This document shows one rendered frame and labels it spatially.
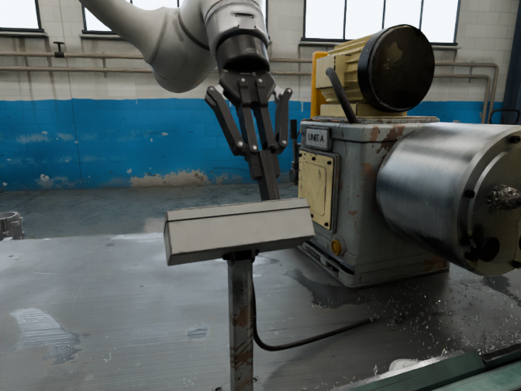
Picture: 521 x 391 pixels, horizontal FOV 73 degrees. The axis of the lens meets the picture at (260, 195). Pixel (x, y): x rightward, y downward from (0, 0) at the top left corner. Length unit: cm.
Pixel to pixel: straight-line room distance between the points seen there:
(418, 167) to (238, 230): 37
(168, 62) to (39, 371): 54
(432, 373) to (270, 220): 23
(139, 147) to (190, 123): 86
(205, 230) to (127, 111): 546
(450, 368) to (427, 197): 28
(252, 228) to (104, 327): 42
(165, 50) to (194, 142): 508
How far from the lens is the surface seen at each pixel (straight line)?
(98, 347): 70
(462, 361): 46
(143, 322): 73
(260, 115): 49
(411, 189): 65
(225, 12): 56
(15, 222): 264
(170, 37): 67
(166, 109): 573
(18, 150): 634
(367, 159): 74
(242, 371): 50
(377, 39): 84
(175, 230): 38
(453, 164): 61
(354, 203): 76
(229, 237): 39
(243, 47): 52
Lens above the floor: 119
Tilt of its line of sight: 14 degrees down
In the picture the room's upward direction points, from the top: straight up
